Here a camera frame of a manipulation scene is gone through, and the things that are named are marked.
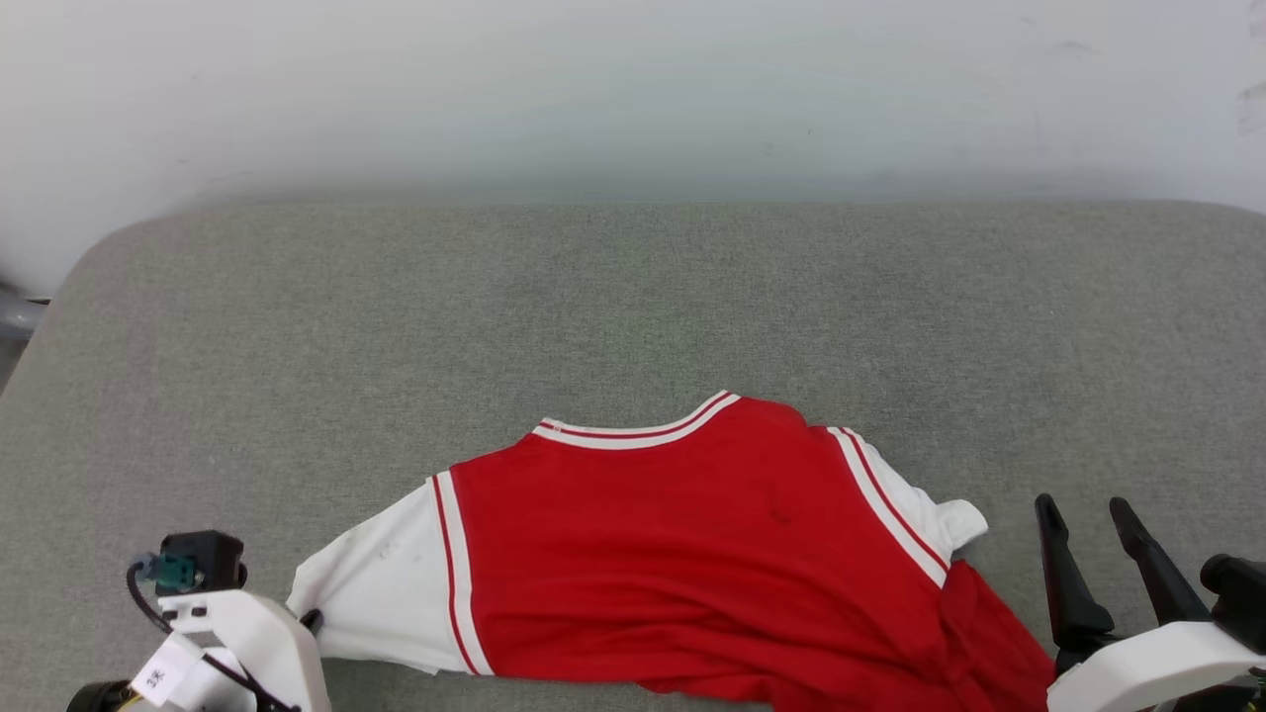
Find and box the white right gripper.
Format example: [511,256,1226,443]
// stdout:
[1034,493,1266,712]

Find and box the red and white jersey shirt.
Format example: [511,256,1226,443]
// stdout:
[286,391,1057,712]

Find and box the thin black cable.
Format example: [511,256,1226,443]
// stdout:
[126,560,301,712]

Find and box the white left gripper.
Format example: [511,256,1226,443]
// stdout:
[129,589,333,712]

